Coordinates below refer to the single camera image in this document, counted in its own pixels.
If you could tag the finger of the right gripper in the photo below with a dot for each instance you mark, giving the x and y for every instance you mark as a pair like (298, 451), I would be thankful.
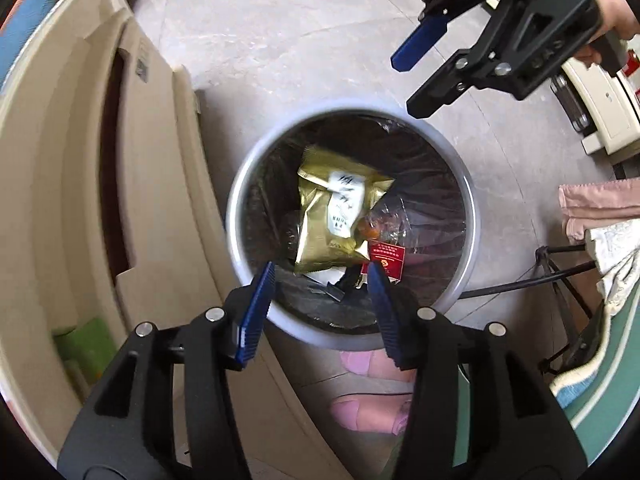
(433, 24)
(466, 69)

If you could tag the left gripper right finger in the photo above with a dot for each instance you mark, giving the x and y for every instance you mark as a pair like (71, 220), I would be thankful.
(478, 411)

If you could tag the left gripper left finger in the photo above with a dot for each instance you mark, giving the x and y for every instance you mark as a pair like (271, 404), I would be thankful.
(162, 409)

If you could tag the red cigarette pack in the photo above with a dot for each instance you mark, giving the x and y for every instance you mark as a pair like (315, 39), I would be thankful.
(390, 257)

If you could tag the gold foil snack bag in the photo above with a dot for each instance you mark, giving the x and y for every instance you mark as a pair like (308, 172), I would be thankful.
(335, 193)

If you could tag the orange drink bottle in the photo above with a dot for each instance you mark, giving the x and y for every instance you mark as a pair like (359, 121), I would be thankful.
(390, 226)

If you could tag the white round trash bin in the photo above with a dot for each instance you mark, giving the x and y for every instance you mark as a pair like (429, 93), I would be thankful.
(432, 184)

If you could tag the person right hand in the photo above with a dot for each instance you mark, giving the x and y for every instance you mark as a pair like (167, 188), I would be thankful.
(622, 16)

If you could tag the pink slipper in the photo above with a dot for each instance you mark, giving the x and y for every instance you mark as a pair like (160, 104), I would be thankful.
(372, 413)

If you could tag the white tv cabinet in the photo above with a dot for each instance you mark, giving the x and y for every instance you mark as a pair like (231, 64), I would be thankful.
(604, 109)

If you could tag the cream coffee table base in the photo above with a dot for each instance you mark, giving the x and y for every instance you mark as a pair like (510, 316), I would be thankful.
(109, 220)

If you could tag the sectional sofa with lace cover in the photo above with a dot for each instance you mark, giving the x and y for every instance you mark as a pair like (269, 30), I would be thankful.
(23, 19)

